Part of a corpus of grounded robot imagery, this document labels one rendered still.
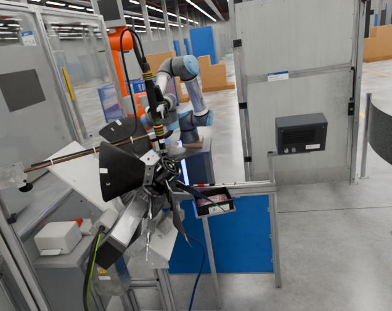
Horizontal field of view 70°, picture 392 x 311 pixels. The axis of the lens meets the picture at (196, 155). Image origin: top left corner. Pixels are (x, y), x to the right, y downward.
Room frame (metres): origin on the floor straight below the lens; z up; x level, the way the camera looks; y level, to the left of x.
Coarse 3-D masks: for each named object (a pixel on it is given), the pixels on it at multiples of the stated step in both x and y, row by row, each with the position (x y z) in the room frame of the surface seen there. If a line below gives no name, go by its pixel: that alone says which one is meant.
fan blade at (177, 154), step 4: (168, 144) 1.54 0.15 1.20; (172, 148) 1.49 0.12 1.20; (176, 148) 1.49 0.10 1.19; (180, 148) 1.50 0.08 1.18; (184, 148) 1.51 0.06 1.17; (168, 152) 1.43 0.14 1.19; (172, 152) 1.43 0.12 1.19; (176, 152) 1.42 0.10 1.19; (180, 152) 1.43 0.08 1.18; (184, 152) 1.44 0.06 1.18; (188, 152) 1.45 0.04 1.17; (192, 152) 1.47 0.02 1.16; (160, 156) 1.40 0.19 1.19; (168, 156) 1.38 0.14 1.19; (172, 156) 1.37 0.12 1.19; (176, 156) 1.37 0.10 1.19; (180, 156) 1.38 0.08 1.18; (184, 156) 1.39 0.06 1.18; (188, 156) 1.40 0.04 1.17; (176, 160) 1.32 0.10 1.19; (180, 160) 1.32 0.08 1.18
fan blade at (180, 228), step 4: (172, 196) 1.01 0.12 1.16; (172, 200) 0.98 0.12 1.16; (172, 204) 1.06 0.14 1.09; (172, 208) 1.07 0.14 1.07; (176, 208) 0.98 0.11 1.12; (176, 212) 0.94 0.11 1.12; (176, 216) 0.91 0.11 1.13; (176, 220) 0.88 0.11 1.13; (180, 220) 0.93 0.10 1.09; (176, 224) 0.86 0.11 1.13; (180, 224) 0.90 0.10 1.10; (176, 228) 0.84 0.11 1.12; (180, 228) 0.87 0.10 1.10; (180, 232) 0.85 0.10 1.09; (184, 232) 0.92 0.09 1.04; (184, 236) 0.88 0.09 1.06
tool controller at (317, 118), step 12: (276, 120) 1.52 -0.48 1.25; (288, 120) 1.49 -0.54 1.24; (300, 120) 1.47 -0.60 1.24; (312, 120) 1.45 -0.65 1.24; (324, 120) 1.42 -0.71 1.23; (276, 132) 1.52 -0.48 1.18; (288, 132) 1.45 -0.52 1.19; (300, 132) 1.44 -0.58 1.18; (312, 132) 1.43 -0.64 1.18; (324, 132) 1.42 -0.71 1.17; (276, 144) 1.55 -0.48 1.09; (288, 144) 1.47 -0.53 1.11; (300, 144) 1.46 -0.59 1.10; (312, 144) 1.45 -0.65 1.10; (324, 144) 1.44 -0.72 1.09
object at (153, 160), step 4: (148, 152) 1.25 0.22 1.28; (152, 152) 1.25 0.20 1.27; (144, 156) 1.23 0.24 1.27; (148, 156) 1.23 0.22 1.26; (156, 156) 1.23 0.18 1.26; (144, 160) 1.22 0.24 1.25; (148, 160) 1.22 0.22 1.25; (152, 160) 1.22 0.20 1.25; (156, 160) 1.22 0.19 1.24; (148, 164) 1.21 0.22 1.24; (152, 164) 1.21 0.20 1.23
